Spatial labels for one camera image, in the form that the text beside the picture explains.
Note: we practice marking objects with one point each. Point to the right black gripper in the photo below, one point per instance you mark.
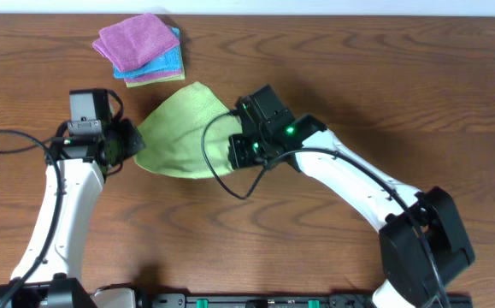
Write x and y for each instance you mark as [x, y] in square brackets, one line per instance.
[238, 154]

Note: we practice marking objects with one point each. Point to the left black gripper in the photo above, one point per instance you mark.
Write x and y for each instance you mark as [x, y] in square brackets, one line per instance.
[138, 142]

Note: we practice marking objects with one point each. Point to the light green microfiber cloth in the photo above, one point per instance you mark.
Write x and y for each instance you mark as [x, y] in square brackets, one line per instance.
[187, 135]

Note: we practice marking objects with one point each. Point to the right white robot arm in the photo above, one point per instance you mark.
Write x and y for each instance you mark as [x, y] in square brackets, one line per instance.
[423, 242]

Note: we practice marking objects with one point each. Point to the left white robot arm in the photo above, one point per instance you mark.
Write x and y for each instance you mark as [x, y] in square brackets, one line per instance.
[79, 159]

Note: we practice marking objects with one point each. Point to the folded purple cloth lower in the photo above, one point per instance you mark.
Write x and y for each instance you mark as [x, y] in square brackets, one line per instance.
[154, 76]

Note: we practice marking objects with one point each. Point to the folded purple cloth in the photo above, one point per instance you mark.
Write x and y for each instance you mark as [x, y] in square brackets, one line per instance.
[132, 43]
[154, 76]

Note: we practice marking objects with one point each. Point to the folded green cloth at bottom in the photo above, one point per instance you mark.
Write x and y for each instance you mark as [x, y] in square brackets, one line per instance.
[177, 77]

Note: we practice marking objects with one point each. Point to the folded blue cloth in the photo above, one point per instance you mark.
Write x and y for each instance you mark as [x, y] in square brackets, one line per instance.
[171, 60]

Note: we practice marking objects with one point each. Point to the folded purple cloth on top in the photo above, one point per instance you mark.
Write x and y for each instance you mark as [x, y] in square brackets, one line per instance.
[132, 43]

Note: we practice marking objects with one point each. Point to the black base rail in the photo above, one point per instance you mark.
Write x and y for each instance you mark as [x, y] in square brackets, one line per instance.
[181, 300]

